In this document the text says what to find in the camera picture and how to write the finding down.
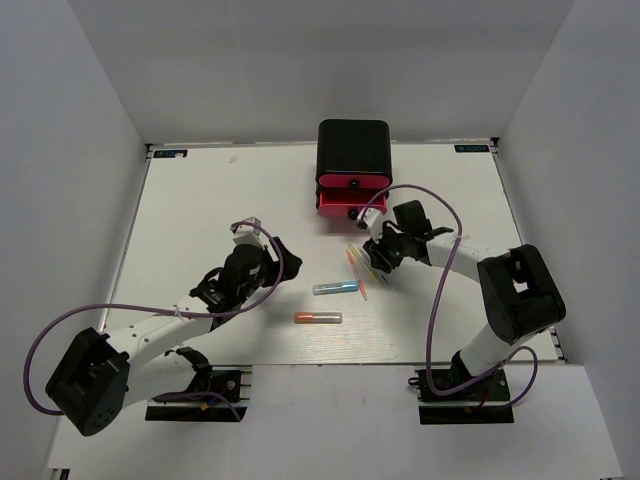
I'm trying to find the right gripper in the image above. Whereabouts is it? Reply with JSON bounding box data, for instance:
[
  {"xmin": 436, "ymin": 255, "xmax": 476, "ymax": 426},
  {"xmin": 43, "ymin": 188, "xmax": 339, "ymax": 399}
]
[{"xmin": 364, "ymin": 221, "xmax": 412, "ymax": 274}]

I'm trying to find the yellow gel pen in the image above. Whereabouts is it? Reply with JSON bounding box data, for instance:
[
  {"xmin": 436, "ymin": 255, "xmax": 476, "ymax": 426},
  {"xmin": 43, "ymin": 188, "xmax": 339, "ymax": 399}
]
[{"xmin": 347, "ymin": 243, "xmax": 390, "ymax": 288}]

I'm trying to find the red gel pen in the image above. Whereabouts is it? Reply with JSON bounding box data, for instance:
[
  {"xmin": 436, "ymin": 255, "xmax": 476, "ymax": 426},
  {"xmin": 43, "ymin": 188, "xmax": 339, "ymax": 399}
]
[{"xmin": 345, "ymin": 248, "xmax": 368, "ymax": 301}]

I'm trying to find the pink drawer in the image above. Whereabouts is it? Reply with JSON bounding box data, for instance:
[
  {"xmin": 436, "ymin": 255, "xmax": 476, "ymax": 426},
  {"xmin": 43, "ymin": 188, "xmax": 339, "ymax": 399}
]
[
  {"xmin": 316, "ymin": 186, "xmax": 377, "ymax": 220},
  {"xmin": 317, "ymin": 173, "xmax": 391, "ymax": 191}
]

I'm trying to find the blue gel pen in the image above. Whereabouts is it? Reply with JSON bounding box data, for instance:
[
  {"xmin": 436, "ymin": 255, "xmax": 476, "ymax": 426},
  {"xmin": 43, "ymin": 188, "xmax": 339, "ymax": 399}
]
[{"xmin": 357, "ymin": 247, "xmax": 394, "ymax": 291}]

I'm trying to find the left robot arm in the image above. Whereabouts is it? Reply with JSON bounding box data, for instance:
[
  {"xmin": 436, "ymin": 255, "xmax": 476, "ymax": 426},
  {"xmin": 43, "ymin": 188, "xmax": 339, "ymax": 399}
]
[{"xmin": 45, "ymin": 237, "xmax": 302, "ymax": 436}]

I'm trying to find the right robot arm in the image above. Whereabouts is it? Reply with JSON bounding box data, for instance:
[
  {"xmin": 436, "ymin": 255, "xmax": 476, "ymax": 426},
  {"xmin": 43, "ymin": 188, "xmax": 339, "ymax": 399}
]
[{"xmin": 358, "ymin": 200, "xmax": 566, "ymax": 399}]

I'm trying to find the orange capped lead case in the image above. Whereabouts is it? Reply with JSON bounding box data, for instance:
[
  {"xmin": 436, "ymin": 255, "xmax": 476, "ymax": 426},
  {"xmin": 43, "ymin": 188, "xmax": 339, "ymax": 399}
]
[{"xmin": 294, "ymin": 312, "xmax": 343, "ymax": 325}]

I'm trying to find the blue capped lead case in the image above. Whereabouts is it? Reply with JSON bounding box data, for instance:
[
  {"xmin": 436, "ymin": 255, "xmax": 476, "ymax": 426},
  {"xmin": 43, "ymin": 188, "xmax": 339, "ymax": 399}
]
[{"xmin": 312, "ymin": 280, "xmax": 360, "ymax": 296}]

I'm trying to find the white table board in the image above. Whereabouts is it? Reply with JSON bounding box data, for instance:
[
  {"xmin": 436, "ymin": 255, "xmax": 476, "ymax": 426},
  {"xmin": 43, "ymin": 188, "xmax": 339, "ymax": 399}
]
[{"xmin": 89, "ymin": 137, "xmax": 571, "ymax": 367}]

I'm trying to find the black drawer cabinet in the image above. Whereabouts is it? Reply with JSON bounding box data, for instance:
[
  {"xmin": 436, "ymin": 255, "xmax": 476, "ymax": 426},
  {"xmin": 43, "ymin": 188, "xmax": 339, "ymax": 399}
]
[{"xmin": 314, "ymin": 118, "xmax": 394, "ymax": 201}]

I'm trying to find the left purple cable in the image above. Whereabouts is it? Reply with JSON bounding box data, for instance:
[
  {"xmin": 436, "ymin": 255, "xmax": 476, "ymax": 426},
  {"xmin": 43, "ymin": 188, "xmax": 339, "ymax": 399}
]
[{"xmin": 23, "ymin": 222, "xmax": 289, "ymax": 422}]

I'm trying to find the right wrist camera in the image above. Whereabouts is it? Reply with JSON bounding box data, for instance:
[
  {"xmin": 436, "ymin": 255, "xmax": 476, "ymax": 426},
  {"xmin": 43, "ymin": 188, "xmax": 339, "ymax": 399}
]
[{"xmin": 356, "ymin": 208, "xmax": 384, "ymax": 237}]

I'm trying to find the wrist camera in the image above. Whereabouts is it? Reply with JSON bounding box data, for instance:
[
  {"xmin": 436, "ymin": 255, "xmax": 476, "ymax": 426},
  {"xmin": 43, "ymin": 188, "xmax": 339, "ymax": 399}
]
[
  {"xmin": 356, "ymin": 208, "xmax": 384, "ymax": 237},
  {"xmin": 231, "ymin": 217, "xmax": 264, "ymax": 249}
]

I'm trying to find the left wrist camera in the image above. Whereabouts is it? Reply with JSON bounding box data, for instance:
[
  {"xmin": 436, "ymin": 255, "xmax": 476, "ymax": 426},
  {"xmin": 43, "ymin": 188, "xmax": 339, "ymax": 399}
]
[{"xmin": 231, "ymin": 217, "xmax": 264, "ymax": 249}]

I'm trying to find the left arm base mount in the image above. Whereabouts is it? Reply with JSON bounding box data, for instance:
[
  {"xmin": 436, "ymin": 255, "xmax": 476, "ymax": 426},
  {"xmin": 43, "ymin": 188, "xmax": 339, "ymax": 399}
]
[{"xmin": 145, "ymin": 366, "xmax": 252, "ymax": 423}]

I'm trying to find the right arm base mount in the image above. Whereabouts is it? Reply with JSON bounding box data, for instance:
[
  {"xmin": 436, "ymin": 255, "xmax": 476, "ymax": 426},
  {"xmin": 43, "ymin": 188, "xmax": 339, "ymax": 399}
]
[{"xmin": 407, "ymin": 369, "xmax": 514, "ymax": 425}]

